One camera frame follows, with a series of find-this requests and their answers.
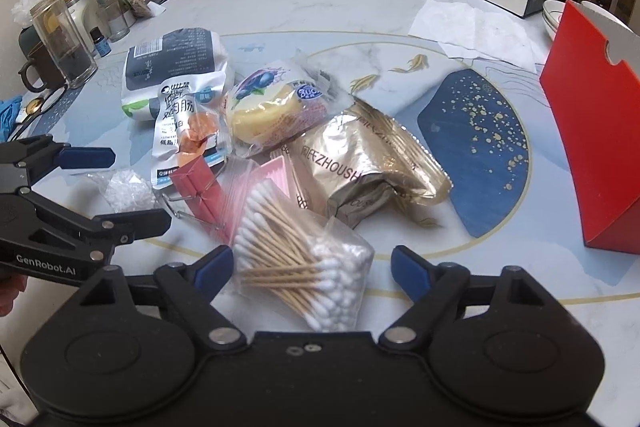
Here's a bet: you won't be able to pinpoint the cotton swab bag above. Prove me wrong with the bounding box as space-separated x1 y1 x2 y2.
232 180 374 333

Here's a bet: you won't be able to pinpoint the gold foil snack packet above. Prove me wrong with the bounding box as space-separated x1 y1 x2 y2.
286 98 452 229

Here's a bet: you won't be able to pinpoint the dark blue white bag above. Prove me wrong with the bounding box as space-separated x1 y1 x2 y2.
122 27 235 121

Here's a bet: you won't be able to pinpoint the person's left hand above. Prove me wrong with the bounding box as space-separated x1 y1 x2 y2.
0 273 27 317

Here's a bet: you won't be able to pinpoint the clear crinkled plastic bag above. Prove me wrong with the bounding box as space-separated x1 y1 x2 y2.
86 169 157 212

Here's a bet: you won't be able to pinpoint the blue cloth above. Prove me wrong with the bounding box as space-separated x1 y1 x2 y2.
0 95 23 143

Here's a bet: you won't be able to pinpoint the tall glass jar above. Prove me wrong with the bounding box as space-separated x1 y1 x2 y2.
30 0 98 89

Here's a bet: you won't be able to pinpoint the red binder clip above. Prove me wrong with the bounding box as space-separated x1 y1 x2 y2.
160 156 227 237

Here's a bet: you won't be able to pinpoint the pink ribbed card pack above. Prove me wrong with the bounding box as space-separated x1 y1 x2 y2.
217 156 295 245

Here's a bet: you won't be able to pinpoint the small blue bottle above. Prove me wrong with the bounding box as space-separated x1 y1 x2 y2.
89 26 112 57

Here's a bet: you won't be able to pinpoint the dark mug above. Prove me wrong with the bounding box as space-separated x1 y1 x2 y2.
18 26 66 93

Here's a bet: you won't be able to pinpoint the small drinking glass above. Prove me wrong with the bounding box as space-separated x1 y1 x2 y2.
100 0 130 42

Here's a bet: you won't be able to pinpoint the blueberry bread packet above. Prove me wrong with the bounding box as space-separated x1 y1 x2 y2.
224 54 350 158

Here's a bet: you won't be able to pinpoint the red cardboard box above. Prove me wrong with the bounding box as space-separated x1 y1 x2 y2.
540 1 639 255

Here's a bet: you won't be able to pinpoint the white paper sheets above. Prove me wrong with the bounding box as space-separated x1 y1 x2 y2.
409 0 546 72

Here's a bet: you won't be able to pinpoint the stacked white plates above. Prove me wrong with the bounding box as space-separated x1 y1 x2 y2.
542 0 630 40

